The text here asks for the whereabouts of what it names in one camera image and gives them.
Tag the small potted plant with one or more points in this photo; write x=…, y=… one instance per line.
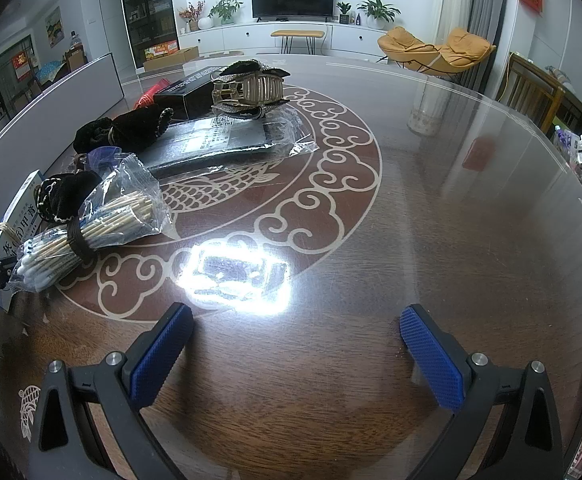
x=344, y=9

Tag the dark glass display cabinet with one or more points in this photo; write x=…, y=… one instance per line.
x=151, y=29

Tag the black odor removing bar box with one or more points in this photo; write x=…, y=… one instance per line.
x=189, y=98

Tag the phone case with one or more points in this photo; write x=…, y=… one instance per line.
x=222, y=141

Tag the potted green plant right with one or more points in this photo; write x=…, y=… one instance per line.
x=378, y=13

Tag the wooden bench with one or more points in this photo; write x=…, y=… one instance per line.
x=287, y=36

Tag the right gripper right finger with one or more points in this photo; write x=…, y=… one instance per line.
x=526, y=443

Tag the framed wall picture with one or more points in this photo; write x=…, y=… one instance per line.
x=54, y=27

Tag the blue white medicine box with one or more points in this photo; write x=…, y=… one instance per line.
x=21, y=219

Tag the cotton swabs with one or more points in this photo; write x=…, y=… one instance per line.
x=125, y=206

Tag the black velvet scrunchie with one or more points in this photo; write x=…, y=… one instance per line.
x=132, y=132

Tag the wooden chair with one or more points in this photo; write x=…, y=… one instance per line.
x=531, y=92

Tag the rhinestone bow hair clip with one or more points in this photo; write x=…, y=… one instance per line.
x=247, y=89

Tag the red candy packet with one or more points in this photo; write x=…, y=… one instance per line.
x=147, y=98

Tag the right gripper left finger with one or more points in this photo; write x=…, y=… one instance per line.
x=66, y=442

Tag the potted green plant left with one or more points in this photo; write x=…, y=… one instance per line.
x=225, y=10

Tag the potted green plant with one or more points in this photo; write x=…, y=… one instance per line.
x=225, y=10
x=378, y=13

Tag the orange lounge chair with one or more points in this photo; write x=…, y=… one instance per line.
x=460, y=52

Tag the cardboard box on floor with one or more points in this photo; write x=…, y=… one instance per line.
x=178, y=58

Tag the white tv cabinet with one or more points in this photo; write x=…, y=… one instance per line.
x=254, y=38

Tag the red flower vase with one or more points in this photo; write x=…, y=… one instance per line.
x=191, y=14

